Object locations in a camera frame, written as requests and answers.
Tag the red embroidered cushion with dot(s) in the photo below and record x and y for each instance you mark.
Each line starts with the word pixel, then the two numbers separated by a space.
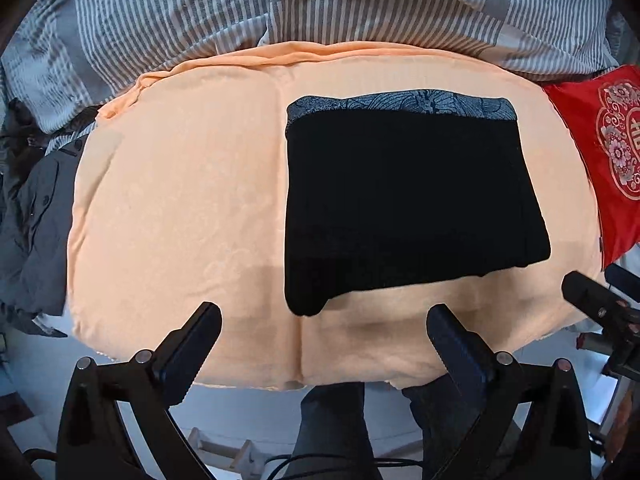
pixel 602 116

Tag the black pants patterned waistband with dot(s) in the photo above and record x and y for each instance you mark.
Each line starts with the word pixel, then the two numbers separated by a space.
pixel 404 188

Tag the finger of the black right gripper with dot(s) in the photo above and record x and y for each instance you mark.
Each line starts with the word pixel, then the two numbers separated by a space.
pixel 594 300

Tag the peach orange blanket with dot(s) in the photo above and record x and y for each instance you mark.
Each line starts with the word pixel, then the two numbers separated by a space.
pixel 180 197

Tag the person's legs in jeans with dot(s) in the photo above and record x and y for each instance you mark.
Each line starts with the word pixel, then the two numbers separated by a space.
pixel 333 440

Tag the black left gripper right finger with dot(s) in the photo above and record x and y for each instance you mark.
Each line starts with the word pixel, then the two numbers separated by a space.
pixel 554 442

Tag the grey striped duvet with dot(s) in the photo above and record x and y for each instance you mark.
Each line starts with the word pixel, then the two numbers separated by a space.
pixel 68 55

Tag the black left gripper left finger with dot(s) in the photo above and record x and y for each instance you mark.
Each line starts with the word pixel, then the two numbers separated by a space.
pixel 93 442

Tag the dark grey jacket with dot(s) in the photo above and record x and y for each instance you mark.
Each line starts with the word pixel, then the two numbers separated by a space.
pixel 37 191

